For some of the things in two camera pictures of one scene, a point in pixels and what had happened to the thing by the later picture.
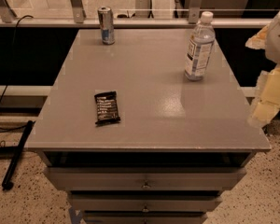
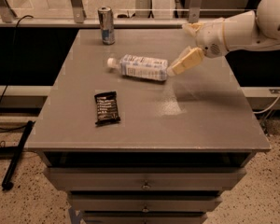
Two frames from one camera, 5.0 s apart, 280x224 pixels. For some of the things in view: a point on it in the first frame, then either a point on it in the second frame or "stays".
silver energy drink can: x=106 y=21 stays
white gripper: x=278 y=44 → x=209 y=41
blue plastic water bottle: x=200 y=49 → x=140 y=66
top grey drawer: x=146 y=177 stays
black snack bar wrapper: x=106 y=109 stays
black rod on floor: x=7 y=184 stays
